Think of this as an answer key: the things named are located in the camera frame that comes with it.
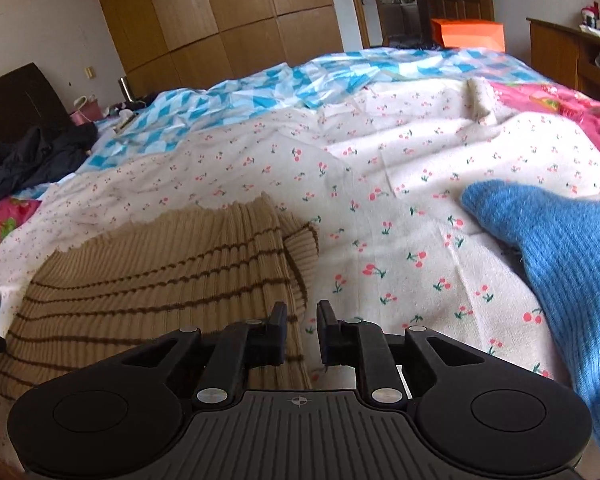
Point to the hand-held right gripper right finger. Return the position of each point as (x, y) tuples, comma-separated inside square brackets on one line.
[(328, 340)]

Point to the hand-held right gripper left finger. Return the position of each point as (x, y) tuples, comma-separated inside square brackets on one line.
[(276, 340)]

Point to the beige brown-striped ribbed sweater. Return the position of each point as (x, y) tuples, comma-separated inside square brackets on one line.
[(155, 280)]

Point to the white cherry print sheet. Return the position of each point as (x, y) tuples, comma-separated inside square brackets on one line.
[(380, 230)]

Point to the dark navy jacket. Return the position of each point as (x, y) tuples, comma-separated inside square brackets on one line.
[(35, 160)]

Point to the dark wooden headboard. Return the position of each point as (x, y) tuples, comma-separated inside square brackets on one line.
[(15, 105)]

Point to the blue white diamond quilt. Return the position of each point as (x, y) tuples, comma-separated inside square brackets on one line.
[(230, 95)]

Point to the bright blue knit sweater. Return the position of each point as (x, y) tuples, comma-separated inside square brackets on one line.
[(565, 260)]

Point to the pink bag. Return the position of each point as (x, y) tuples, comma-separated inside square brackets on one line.
[(86, 110)]

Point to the black white striped cloth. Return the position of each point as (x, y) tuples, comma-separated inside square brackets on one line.
[(125, 106)]

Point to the metal thermos flask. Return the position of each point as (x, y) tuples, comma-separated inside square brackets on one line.
[(125, 89)]

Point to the pink cartoon print blanket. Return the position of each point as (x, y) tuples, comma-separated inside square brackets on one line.
[(555, 105)]

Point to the wooden wardrobe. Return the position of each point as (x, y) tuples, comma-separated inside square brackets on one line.
[(215, 15)]

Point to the orange box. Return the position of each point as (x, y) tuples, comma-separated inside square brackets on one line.
[(467, 35)]

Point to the glass display cabinet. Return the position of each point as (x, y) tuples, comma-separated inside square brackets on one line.
[(400, 0)]

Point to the white wall socket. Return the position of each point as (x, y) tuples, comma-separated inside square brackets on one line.
[(89, 72)]

